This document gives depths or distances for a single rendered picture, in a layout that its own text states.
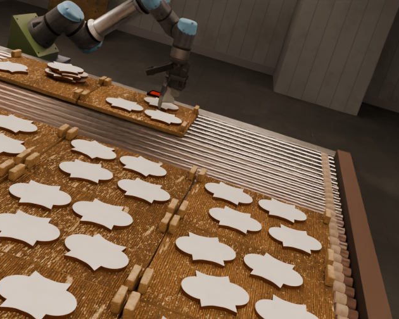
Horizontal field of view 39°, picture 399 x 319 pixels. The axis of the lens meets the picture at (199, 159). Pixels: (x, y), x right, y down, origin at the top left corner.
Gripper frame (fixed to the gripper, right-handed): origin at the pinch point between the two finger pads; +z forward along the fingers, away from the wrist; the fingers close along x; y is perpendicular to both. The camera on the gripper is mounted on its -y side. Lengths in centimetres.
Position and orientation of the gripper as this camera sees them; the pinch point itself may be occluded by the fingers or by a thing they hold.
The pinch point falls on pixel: (161, 104)
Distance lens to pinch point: 233.1
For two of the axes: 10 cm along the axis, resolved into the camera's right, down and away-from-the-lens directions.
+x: 1.6, -3.1, 9.4
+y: 9.5, 3.1, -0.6
